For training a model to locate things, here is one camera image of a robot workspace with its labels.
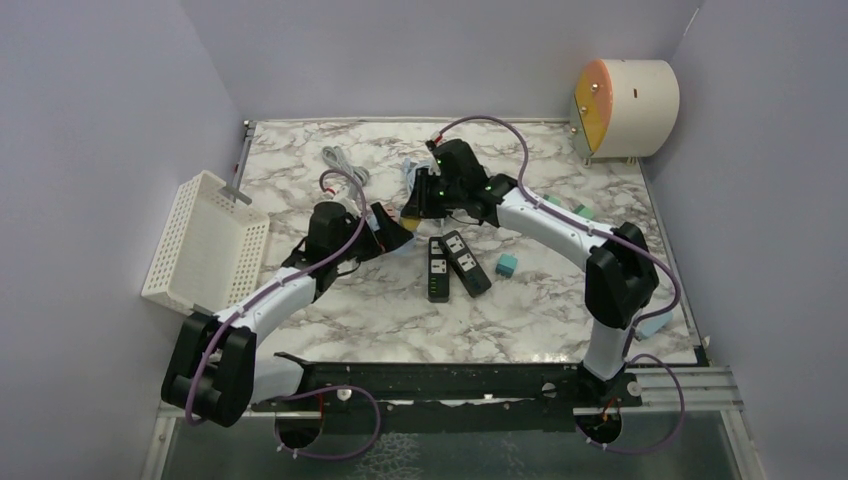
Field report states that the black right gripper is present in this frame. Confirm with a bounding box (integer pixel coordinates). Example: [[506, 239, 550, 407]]
[[401, 169, 464, 221]]

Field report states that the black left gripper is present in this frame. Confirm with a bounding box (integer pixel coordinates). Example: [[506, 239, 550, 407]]
[[331, 202, 412, 264]]

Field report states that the black power strip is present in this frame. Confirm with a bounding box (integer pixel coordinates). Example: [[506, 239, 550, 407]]
[[427, 236, 450, 303], [438, 230, 492, 298]]

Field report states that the teal cube plug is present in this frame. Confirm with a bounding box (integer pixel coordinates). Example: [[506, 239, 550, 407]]
[[495, 254, 518, 278]]

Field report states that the green cube plug pair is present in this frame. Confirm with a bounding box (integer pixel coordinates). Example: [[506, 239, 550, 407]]
[[573, 204, 594, 220]]

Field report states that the round light blue power socket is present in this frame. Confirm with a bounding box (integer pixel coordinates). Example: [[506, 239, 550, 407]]
[[389, 236, 416, 257]]

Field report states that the yellow cube plug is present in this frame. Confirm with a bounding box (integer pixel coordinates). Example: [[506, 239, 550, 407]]
[[400, 217, 421, 233]]

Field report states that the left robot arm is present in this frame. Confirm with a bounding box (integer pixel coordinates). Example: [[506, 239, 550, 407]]
[[161, 201, 414, 427]]

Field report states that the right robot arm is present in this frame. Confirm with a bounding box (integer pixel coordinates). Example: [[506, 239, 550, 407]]
[[401, 139, 659, 407]]

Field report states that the white perforated plastic basket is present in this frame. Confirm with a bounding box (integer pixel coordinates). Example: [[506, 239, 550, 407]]
[[141, 170, 270, 315]]

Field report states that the white cylindrical drum device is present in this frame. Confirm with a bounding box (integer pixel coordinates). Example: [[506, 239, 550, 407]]
[[570, 58, 680, 162]]

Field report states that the light blue usb stick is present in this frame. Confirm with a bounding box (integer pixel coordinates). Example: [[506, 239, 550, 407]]
[[634, 311, 673, 341]]

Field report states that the coiled light blue cable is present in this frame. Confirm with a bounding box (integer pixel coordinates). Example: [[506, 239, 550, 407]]
[[402, 157, 432, 197]]

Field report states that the small grey bundled cable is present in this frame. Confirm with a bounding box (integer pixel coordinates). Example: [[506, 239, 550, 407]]
[[321, 145, 372, 193]]

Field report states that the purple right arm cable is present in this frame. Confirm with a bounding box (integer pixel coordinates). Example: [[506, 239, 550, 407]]
[[427, 115, 687, 458]]

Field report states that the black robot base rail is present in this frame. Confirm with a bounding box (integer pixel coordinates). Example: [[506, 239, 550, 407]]
[[250, 362, 642, 434]]

